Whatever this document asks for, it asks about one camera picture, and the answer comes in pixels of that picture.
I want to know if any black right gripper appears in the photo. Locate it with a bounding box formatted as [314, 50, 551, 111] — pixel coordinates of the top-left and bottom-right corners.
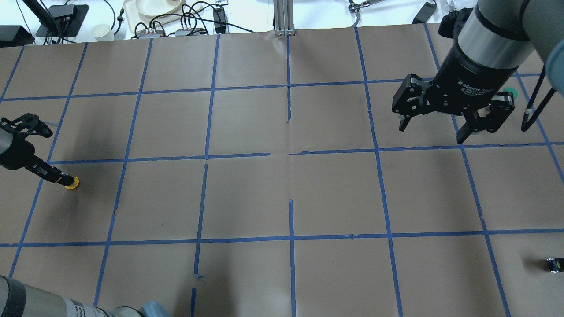
[391, 46, 516, 144]

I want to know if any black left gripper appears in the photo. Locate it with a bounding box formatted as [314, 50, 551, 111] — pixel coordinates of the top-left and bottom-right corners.
[0, 114, 73, 186]

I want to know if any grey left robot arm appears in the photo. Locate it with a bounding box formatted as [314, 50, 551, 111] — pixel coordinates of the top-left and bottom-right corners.
[1, 85, 519, 317]

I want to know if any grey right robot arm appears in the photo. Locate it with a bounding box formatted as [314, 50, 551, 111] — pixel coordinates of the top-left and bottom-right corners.
[392, 0, 563, 143]

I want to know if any green push button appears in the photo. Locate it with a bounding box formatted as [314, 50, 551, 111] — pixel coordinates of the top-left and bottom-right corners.
[488, 88, 518, 110]

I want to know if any black power adapter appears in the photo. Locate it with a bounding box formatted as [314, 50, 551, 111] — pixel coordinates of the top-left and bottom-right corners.
[412, 0, 437, 24]

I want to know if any white paper cup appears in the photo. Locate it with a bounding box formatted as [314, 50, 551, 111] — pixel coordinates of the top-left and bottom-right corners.
[91, 24, 115, 42]

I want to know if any beige tray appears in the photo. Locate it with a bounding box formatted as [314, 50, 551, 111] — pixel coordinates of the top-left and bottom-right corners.
[123, 0, 186, 32]

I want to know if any beige plate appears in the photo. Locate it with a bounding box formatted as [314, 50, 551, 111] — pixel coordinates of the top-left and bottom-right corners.
[134, 0, 185, 17]

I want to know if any small black connector block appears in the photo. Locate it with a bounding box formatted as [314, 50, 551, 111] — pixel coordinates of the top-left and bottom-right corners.
[546, 258, 564, 273]

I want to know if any black camera stand base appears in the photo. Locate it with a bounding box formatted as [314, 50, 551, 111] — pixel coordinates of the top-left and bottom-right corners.
[23, 0, 90, 38]

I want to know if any aluminium frame post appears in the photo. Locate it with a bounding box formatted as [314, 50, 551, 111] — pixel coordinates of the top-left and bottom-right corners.
[273, 0, 296, 36]

